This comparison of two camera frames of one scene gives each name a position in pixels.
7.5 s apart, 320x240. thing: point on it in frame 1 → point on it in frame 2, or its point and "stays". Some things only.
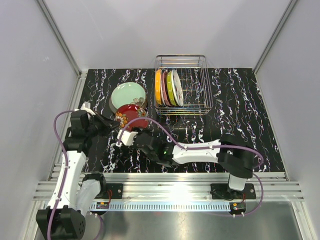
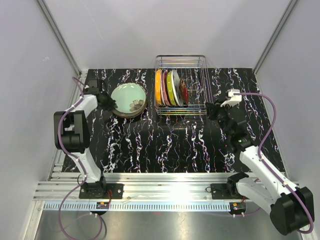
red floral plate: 128,112 → 185,91
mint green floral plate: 127,93 stays
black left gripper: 107,124 → 111,105
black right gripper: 149,133 → 213,108
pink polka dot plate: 165,92 stays
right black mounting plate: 223,191 stays
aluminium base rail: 183,186 stays
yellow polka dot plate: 157,87 stays
